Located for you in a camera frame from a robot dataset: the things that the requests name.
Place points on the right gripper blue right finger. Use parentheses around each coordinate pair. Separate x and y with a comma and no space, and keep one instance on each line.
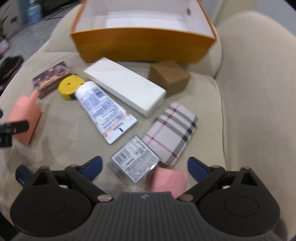
(200,171)

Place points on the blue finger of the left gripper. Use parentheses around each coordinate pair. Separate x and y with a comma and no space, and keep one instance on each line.
(7,130)
(24,175)

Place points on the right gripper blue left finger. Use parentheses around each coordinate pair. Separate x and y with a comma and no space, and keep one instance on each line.
(85,172)

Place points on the pink bottle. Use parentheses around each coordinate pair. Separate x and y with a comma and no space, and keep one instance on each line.
(26,109)

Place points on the pink rounded box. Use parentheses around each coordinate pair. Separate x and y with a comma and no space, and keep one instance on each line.
(168,180)

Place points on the dark shampoo bottle with label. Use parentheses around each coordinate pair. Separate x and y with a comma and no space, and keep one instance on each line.
(135,159)

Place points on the plaid glasses case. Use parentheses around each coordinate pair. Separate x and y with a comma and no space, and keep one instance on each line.
(171,132)

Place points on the white blue-print tube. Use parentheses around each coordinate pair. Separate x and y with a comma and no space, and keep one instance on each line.
(110,118)

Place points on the illustrated card box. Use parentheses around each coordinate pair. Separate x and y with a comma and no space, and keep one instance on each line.
(48,81)

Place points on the yellow tape measure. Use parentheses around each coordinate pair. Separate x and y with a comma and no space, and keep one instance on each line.
(68,86)

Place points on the long white box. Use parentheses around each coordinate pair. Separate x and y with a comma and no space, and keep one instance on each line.
(134,90)

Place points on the small brown cardboard box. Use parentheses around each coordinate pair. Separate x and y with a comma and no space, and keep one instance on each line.
(170,76)

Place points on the black lined waste bin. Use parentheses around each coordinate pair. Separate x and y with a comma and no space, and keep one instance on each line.
(9,68)

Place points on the blue water jug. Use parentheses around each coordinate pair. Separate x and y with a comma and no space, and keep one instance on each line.
(34,12)

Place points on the orange cardboard box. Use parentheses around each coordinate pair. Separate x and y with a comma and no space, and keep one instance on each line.
(145,31)

